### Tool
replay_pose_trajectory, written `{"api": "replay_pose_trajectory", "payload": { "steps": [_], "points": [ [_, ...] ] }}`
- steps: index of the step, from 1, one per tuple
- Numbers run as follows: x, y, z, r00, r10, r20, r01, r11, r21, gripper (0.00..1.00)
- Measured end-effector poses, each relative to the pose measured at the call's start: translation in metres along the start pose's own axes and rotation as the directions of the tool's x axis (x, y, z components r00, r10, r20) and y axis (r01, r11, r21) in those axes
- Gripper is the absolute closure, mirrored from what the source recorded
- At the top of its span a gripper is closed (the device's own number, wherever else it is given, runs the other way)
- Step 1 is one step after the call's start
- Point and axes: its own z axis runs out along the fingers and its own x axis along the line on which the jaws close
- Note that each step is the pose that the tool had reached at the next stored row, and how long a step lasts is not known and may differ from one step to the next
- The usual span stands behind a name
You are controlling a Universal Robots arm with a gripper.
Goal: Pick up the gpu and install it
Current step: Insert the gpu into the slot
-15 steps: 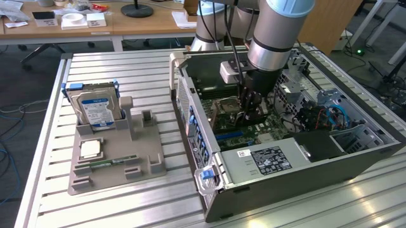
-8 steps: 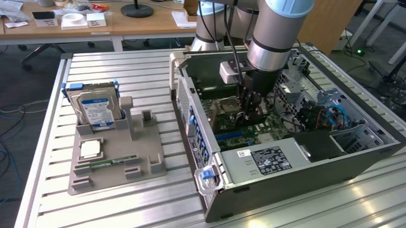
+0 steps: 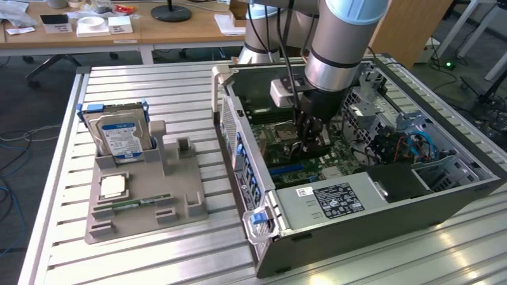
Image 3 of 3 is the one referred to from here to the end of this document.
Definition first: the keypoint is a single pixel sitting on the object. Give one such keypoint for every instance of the small white box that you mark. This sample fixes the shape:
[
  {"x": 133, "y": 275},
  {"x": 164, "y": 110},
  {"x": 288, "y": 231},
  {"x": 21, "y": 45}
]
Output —
[{"x": 118, "y": 25}]

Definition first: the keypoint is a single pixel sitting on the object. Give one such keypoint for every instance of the hard disk in blue caddy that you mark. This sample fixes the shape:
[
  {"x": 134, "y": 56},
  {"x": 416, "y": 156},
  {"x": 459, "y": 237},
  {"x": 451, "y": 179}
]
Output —
[{"x": 118, "y": 139}]

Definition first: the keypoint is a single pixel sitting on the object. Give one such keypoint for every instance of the white paper stack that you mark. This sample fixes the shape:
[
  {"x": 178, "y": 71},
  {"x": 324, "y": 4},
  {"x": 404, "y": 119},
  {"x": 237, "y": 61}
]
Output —
[{"x": 229, "y": 25}]

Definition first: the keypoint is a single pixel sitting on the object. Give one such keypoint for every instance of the grey parts rack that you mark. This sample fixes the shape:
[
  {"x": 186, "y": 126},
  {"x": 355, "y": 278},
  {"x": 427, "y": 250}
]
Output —
[{"x": 149, "y": 219}]

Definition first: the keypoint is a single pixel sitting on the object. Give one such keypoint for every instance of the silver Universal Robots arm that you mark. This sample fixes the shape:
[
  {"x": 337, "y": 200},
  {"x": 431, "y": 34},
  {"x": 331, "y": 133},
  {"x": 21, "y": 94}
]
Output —
[{"x": 344, "y": 44}]

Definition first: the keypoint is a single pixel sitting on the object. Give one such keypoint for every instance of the black round lamp base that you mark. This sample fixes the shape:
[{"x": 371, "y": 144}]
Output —
[{"x": 169, "y": 14}]

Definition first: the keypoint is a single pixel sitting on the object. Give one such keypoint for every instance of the black office chair base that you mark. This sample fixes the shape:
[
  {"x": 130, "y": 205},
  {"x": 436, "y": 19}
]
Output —
[{"x": 33, "y": 83}]

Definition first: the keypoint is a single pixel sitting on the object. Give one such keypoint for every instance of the flat white box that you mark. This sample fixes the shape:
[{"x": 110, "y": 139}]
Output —
[{"x": 92, "y": 33}]

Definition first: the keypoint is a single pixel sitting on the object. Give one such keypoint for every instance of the CPU socket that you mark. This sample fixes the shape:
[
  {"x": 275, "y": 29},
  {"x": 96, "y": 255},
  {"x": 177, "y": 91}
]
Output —
[{"x": 283, "y": 132}]

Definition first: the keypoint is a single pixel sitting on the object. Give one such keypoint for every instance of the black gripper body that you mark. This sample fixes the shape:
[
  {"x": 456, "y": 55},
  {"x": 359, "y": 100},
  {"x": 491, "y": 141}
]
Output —
[{"x": 320, "y": 102}]

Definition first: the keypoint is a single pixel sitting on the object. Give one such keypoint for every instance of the clear plastic bag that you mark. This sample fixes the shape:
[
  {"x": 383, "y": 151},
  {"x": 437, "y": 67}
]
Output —
[{"x": 16, "y": 13}]

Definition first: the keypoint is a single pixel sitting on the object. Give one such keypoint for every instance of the green expansion card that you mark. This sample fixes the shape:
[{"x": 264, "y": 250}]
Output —
[{"x": 312, "y": 154}]

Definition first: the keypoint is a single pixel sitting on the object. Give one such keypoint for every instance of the open dark PC case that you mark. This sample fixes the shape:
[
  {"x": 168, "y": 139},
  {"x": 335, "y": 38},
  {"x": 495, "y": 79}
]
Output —
[{"x": 356, "y": 237}]

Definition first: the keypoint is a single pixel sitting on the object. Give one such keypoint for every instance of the perforated metal drive cage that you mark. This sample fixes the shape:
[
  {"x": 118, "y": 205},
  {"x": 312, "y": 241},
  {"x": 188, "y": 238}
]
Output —
[{"x": 368, "y": 118}]

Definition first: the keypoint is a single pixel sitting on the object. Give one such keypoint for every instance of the wooden desk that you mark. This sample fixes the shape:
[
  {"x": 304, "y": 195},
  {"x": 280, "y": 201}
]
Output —
[{"x": 58, "y": 40}]

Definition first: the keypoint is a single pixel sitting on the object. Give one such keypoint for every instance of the silver CPU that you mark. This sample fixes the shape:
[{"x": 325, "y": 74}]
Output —
[{"x": 112, "y": 187}]

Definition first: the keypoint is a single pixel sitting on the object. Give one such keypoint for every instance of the green RAM stick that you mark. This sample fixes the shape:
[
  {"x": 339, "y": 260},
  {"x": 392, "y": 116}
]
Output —
[{"x": 134, "y": 203}]

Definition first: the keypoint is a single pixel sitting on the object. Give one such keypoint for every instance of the grey power supply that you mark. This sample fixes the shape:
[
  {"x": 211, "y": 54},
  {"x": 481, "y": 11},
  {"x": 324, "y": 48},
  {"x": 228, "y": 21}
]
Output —
[{"x": 300, "y": 213}]

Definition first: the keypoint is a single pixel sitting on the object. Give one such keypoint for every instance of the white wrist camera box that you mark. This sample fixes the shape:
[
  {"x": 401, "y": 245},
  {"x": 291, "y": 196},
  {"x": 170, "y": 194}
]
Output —
[{"x": 280, "y": 95}]

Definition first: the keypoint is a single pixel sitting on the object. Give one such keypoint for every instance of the metal disk bay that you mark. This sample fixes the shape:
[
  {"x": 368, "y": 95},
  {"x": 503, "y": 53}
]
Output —
[{"x": 447, "y": 166}]

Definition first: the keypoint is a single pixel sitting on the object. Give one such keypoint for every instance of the white electrical box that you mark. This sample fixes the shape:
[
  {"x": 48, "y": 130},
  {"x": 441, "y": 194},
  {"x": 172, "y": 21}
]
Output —
[{"x": 429, "y": 52}]

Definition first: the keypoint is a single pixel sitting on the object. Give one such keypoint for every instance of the green motherboard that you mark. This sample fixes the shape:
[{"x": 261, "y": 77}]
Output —
[{"x": 340, "y": 157}]

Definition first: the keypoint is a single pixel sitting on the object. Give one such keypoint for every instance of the red packet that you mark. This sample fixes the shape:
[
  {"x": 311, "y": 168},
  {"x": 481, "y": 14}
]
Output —
[{"x": 122, "y": 9}]

